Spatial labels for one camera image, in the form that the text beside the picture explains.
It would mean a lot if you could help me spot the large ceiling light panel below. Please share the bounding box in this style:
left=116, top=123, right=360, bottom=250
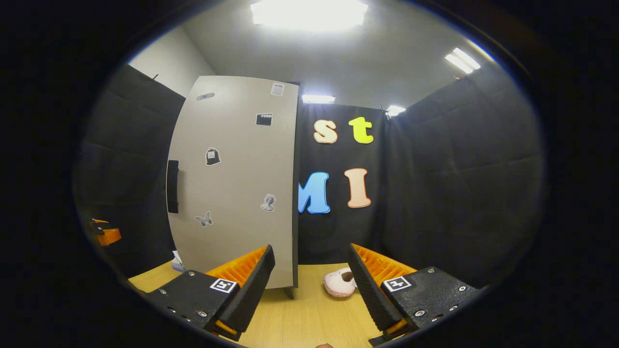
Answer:
left=250, top=0, right=368, bottom=32

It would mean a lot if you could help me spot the black cabinet door handle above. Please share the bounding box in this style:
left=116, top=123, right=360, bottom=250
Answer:
left=166, top=159, right=180, bottom=214

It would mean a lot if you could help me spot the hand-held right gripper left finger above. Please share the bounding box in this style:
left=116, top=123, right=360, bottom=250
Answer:
left=144, top=244, right=276, bottom=341

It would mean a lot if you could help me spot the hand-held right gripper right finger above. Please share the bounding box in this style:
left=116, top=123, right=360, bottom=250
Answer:
left=348, top=243, right=486, bottom=345

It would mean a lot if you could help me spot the white cabinet door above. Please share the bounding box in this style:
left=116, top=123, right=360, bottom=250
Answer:
left=166, top=75, right=299, bottom=290

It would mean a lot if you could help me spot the pink plush toy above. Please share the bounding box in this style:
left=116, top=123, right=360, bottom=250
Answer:
left=323, top=267, right=358, bottom=298

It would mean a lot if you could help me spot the black backdrop cloth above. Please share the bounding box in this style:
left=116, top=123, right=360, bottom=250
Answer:
left=73, top=63, right=547, bottom=290

